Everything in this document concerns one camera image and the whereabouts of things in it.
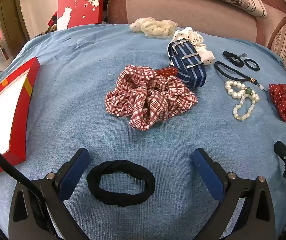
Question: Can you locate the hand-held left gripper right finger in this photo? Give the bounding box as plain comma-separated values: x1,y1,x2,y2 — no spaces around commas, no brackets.
192,148,276,240

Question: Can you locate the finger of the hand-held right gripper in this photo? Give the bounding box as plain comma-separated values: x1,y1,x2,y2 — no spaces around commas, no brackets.
274,141,286,161

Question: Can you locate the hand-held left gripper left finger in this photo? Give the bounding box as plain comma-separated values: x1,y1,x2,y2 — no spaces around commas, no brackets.
9,148,91,240

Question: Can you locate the thick black hair tie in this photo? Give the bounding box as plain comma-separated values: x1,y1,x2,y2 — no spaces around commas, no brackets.
86,159,156,207

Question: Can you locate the pearl bracelet with green bead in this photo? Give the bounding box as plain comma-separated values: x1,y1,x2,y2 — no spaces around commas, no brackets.
224,80,260,121

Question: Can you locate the red gift box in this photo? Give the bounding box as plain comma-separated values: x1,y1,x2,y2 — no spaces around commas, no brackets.
0,56,41,182

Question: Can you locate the red plaid scrunchie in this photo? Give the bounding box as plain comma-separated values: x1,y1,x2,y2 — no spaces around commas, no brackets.
105,64,198,131

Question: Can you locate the blue striped watch strap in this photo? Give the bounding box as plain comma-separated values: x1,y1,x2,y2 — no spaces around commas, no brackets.
167,39,207,88

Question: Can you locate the black cord lanyard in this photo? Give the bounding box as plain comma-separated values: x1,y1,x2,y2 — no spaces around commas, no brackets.
214,61,276,100

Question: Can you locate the red bead bracelet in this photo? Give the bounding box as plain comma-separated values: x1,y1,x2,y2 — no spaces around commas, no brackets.
155,67,178,77

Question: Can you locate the white polka dot scrunchie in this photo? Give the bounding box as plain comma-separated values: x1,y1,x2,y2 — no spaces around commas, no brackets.
172,26,214,67

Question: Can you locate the blue blanket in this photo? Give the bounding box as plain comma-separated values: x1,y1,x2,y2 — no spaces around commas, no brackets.
0,24,286,240

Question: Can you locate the dark cloth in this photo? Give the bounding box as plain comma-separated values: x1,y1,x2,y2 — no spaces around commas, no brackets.
43,11,58,34

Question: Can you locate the cream dotted scrunchie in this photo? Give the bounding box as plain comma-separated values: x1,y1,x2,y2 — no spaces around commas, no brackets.
130,18,178,40

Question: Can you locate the pink sofa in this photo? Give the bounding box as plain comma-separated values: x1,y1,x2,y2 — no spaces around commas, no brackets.
107,0,267,48

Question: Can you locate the red floral box lid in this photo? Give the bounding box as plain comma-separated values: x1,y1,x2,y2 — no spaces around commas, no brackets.
57,0,105,30

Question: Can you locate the thin black hair tie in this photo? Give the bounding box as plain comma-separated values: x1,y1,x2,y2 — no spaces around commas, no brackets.
244,58,260,71

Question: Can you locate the wavy black hair tie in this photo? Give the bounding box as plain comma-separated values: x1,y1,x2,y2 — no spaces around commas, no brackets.
223,51,244,67

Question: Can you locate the wooden door frame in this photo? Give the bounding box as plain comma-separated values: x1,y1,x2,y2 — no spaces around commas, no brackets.
0,0,37,40

